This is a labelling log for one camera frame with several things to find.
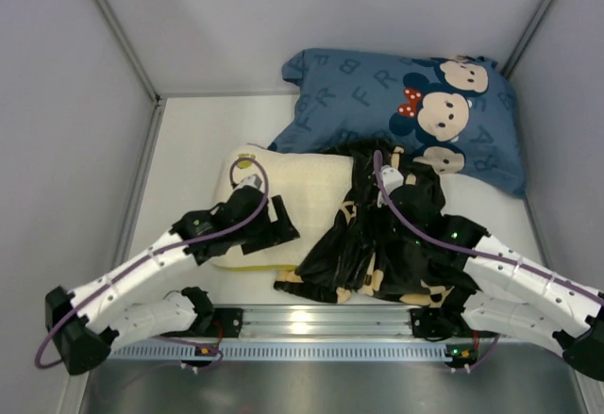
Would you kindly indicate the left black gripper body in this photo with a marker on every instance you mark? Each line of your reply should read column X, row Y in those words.
column 276, row 224

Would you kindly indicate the white pillow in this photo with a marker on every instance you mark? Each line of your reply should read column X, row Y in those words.
column 312, row 187

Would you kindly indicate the black floral plush pillowcase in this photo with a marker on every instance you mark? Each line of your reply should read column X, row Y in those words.
column 369, row 251

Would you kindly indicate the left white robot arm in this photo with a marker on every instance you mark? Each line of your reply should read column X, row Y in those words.
column 88, row 323

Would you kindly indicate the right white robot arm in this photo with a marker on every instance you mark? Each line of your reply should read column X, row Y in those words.
column 509, row 294

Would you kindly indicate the blue cartoon print pillow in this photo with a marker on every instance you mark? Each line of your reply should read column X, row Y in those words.
column 457, row 115

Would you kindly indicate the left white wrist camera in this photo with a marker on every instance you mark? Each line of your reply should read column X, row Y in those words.
column 253, row 181

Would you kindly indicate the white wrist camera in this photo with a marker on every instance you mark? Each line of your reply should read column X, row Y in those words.
column 389, row 179
column 253, row 181

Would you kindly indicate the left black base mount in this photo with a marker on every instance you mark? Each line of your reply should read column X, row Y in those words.
column 226, row 323

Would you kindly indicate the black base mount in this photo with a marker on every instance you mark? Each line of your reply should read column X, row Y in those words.
column 226, row 323
column 428, row 324

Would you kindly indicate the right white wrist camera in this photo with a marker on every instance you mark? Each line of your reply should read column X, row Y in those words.
column 389, row 179

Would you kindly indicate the aluminium mounting rail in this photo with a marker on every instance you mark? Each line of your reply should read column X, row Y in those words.
column 330, row 322

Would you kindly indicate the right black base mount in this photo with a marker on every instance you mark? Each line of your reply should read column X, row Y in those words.
column 428, row 324

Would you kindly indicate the perforated cable duct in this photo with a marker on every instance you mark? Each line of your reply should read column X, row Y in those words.
column 298, row 351

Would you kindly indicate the left aluminium frame post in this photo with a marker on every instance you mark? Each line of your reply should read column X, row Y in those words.
column 126, row 47

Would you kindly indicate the aluminium frame post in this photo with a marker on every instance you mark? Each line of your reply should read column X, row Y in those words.
column 535, row 22
column 126, row 47

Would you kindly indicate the right aluminium frame post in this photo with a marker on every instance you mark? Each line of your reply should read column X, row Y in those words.
column 535, row 22

